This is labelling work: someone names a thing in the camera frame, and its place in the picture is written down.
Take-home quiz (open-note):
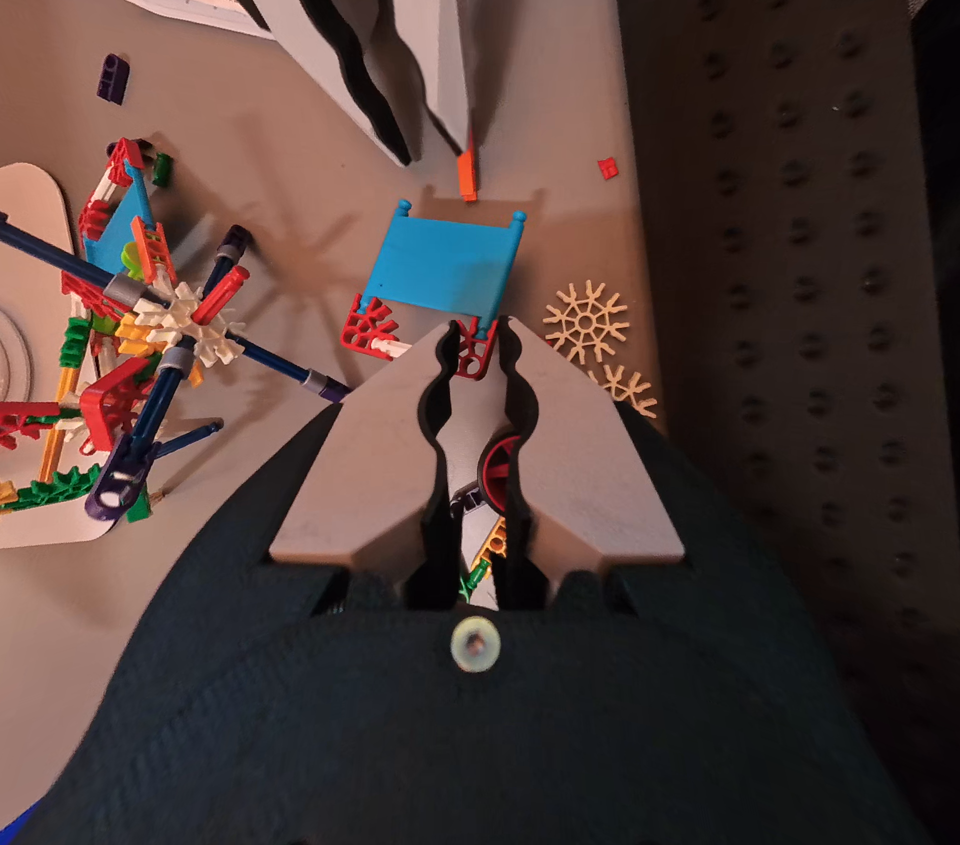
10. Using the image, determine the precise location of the white paper sheet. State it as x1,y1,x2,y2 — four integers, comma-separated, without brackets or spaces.
120,0,276,41

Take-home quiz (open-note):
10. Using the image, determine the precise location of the orange toy piece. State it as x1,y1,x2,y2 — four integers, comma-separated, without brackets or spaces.
456,127,481,204

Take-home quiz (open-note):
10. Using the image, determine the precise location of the colourful toy windmill model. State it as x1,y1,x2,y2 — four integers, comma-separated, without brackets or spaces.
0,136,354,525

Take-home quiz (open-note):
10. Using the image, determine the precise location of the yellow green toy piece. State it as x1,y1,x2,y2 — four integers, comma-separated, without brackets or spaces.
456,513,510,605

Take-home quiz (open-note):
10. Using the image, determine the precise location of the white document stand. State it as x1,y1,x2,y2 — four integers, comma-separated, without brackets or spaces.
0,162,155,551

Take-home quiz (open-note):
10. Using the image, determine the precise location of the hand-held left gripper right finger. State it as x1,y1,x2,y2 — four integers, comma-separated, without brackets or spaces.
497,317,687,610

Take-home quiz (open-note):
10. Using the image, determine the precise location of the black perforated board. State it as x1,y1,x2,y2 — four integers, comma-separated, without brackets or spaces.
602,0,960,845

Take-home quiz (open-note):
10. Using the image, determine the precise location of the white snowflake toy connector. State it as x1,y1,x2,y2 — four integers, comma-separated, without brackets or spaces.
542,279,631,367
587,363,660,421

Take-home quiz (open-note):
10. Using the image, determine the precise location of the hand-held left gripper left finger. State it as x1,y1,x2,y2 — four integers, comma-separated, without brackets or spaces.
268,320,462,610

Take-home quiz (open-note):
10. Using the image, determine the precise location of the blue toy panel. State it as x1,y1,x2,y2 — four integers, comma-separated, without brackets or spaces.
358,198,528,338

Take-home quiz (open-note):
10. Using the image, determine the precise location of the red toy wheel black tyre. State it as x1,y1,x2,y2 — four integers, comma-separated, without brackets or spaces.
474,433,528,518

